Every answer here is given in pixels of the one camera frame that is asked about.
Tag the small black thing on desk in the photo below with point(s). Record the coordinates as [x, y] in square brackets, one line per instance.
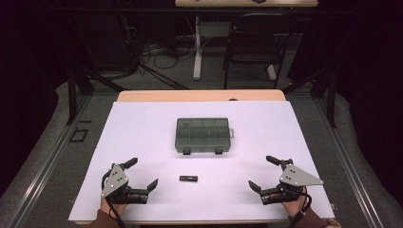
[258, 1]

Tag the black metal frame stand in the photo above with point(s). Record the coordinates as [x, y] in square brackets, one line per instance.
[331, 98]
[72, 95]

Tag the grey plastic compartment box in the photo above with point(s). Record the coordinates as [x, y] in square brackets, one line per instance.
[202, 134]

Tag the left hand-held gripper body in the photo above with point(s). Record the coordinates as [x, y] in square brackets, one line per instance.
[114, 182]

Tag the black usb stick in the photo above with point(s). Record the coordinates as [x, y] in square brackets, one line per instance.
[188, 178]

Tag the grey metal floor rail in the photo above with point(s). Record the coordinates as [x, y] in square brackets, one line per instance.
[351, 171]
[47, 164]

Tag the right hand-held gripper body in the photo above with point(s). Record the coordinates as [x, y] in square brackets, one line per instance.
[296, 178]

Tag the black folding chair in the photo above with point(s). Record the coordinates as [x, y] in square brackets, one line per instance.
[256, 41]

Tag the person's left hand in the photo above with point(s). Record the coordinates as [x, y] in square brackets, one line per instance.
[112, 209]

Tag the person's right hand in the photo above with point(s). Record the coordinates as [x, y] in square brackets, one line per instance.
[296, 207]

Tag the white table board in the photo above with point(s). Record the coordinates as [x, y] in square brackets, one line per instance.
[221, 199]

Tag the wooden desk with white legs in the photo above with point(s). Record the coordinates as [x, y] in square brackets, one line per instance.
[197, 47]

